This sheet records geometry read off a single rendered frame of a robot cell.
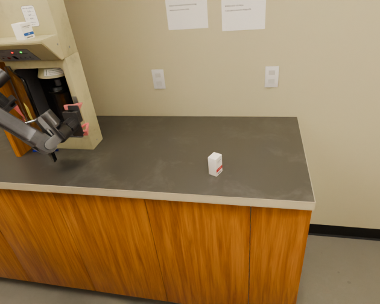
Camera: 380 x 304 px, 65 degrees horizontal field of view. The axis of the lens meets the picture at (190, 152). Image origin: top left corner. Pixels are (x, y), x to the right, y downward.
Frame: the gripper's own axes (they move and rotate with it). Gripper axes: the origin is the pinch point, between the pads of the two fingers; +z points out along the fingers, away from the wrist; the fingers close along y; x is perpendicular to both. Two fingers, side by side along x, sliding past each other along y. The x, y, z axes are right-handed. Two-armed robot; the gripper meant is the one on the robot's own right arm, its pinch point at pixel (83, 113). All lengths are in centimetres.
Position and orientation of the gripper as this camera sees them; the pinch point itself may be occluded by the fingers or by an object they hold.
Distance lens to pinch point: 138.7
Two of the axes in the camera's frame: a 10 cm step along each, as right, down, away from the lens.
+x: -9.8, -0.2, 2.2
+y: -1.0, -8.4, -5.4
